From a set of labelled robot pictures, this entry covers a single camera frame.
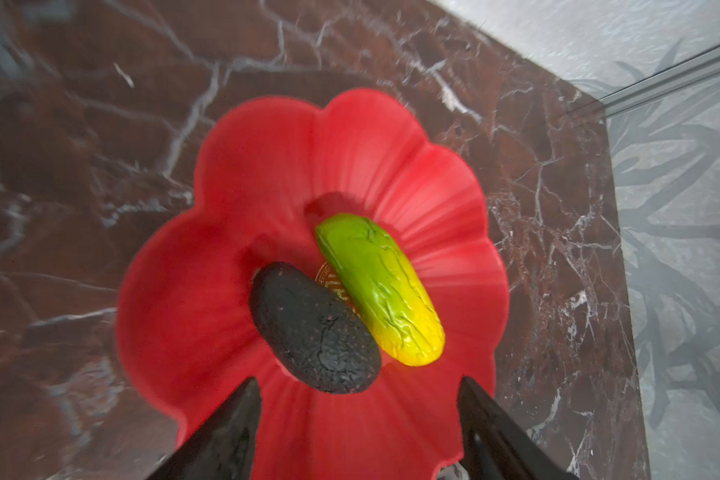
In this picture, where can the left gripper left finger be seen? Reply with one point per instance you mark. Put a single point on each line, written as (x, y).
(223, 447)

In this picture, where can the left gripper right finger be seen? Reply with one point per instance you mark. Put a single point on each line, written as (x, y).
(495, 447)

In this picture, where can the dark fake avocado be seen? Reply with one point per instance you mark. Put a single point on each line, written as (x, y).
(314, 334)

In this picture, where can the green yellow fake cucumber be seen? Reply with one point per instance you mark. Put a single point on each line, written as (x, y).
(384, 287)

